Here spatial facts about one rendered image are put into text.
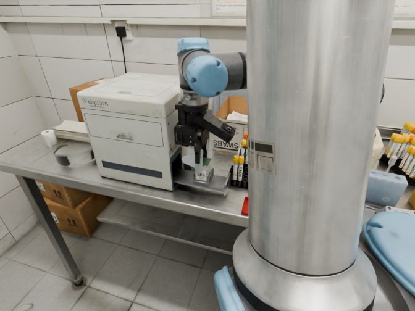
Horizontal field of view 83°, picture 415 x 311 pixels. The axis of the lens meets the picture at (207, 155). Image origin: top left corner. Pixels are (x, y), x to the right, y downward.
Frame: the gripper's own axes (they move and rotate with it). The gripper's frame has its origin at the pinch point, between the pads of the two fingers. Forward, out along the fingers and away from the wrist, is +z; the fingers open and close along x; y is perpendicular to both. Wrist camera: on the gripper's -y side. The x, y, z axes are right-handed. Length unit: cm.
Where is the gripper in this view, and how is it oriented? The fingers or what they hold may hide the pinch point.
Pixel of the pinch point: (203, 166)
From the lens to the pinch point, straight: 71.9
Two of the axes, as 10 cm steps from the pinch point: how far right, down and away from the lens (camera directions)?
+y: -9.6, -1.5, 2.4
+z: 0.0, 8.5, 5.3
